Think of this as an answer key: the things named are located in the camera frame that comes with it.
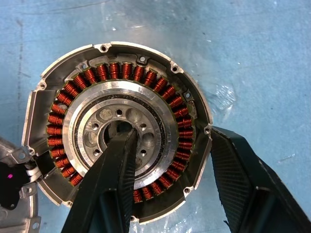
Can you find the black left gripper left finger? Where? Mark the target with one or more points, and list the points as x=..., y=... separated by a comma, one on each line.
x=107, y=184

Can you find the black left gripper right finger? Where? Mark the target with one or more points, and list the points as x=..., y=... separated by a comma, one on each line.
x=243, y=184

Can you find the silver motor housing copper coils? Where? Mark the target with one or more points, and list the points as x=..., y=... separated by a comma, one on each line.
x=116, y=89

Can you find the black connector block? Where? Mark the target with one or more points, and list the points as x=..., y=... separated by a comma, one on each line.
x=9, y=189

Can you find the silver cast metal casing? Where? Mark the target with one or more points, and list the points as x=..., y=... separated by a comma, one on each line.
x=14, y=219

